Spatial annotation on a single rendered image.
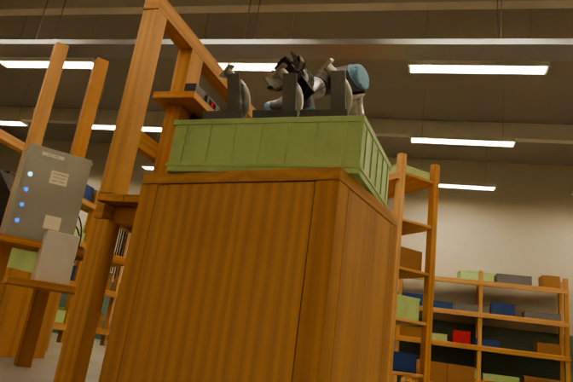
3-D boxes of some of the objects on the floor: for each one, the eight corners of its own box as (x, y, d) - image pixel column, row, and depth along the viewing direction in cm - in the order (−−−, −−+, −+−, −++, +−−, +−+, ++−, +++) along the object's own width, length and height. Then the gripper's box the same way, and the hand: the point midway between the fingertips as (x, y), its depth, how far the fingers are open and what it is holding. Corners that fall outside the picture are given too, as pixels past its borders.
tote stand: (379, 477, 165) (398, 217, 190) (304, 506, 123) (341, 166, 147) (194, 432, 197) (231, 215, 222) (83, 443, 155) (143, 172, 179)
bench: (307, 408, 339) (323, 263, 366) (201, 430, 205) (239, 199, 232) (204, 390, 361) (226, 255, 388) (47, 400, 227) (98, 192, 254)
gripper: (268, 85, 208) (250, 79, 189) (305, 47, 204) (291, 37, 184) (283, 102, 207) (266, 97, 188) (321, 64, 202) (308, 55, 183)
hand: (284, 73), depth 185 cm, fingers open, 14 cm apart
